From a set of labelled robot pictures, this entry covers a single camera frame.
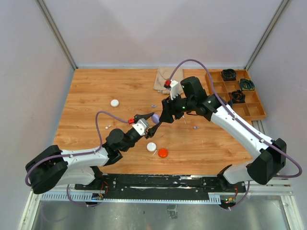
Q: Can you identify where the purple charging case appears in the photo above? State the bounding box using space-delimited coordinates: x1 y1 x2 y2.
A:
152 114 160 124

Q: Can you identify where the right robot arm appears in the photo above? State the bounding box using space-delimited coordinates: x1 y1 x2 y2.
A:
159 76 286 192

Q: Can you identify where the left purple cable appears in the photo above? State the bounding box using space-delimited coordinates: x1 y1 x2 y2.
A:
25 111 134 208

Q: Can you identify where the purple cable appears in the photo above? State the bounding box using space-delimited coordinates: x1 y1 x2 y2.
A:
25 111 134 208
167 59 303 211

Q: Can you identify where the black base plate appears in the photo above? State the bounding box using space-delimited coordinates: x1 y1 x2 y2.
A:
74 173 246 202

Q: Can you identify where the wooden compartment tray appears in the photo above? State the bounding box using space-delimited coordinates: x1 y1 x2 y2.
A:
205 69 266 121

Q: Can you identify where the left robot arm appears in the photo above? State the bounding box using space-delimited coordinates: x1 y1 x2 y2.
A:
25 113 161 194

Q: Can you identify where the beige cloth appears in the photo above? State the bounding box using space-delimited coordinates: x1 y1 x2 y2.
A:
153 67 184 94

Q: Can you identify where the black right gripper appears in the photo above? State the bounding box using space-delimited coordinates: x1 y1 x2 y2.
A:
159 92 195 123

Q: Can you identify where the orange earbud charging case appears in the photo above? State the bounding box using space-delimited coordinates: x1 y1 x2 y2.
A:
158 148 168 158

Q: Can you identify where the white charging case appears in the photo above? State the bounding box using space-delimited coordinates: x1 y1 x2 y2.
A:
146 142 156 152
110 99 119 107

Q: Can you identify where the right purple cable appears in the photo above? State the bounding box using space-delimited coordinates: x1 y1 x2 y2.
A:
167 59 303 211

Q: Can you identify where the blue yellow rolled sock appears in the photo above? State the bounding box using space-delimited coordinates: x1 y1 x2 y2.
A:
238 78 255 91

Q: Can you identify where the black orange rolled sock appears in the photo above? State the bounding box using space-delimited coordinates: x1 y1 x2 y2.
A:
230 90 246 104

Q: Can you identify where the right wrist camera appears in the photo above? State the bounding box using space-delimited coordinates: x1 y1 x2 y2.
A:
164 80 180 100

